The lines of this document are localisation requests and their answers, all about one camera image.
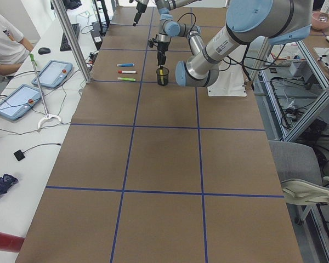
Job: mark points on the yellow highlighter pen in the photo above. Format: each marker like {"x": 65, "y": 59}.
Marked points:
{"x": 161, "y": 75}

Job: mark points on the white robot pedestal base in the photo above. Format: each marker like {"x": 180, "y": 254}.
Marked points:
{"x": 229, "y": 83}

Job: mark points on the far teach pendant tablet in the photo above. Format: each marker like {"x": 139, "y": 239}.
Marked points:
{"x": 54, "y": 73}

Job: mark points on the green highlighter pen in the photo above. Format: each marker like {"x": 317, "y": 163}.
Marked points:
{"x": 126, "y": 79}

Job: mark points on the white office chair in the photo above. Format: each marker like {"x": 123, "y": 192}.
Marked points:
{"x": 301, "y": 192}

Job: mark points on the aluminium frame post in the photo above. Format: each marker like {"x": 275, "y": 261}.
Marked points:
{"x": 72, "y": 39}

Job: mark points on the black computer mouse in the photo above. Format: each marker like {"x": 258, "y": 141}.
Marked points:
{"x": 44, "y": 50}

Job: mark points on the metal reacher grabber stick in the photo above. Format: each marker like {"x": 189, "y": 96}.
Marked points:
{"x": 47, "y": 116}

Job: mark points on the grey fabric chair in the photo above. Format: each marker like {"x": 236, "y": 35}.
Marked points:
{"x": 295, "y": 161}

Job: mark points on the black mesh pen cup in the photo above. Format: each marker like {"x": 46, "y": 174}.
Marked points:
{"x": 165, "y": 75}

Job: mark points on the red capped white marker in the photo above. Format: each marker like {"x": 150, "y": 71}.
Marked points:
{"x": 127, "y": 72}

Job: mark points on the teach pendant tablet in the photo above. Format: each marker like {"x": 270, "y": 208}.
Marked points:
{"x": 54, "y": 73}
{"x": 19, "y": 102}

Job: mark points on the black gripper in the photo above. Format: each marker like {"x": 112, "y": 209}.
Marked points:
{"x": 162, "y": 47}
{"x": 139, "y": 8}

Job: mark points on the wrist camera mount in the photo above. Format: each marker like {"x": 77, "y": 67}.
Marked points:
{"x": 153, "y": 43}

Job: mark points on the pink bowl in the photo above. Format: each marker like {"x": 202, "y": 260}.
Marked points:
{"x": 320, "y": 20}

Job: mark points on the blue highlighter pen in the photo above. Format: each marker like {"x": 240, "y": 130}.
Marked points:
{"x": 125, "y": 65}

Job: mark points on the person in white shirt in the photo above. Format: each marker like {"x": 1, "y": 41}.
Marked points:
{"x": 14, "y": 48}

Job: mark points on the near teach pendant tablet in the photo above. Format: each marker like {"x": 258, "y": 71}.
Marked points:
{"x": 19, "y": 102}

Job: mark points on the red cylinder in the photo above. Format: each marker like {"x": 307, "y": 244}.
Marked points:
{"x": 10, "y": 243}

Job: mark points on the small black square device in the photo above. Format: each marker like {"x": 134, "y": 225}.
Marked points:
{"x": 19, "y": 155}

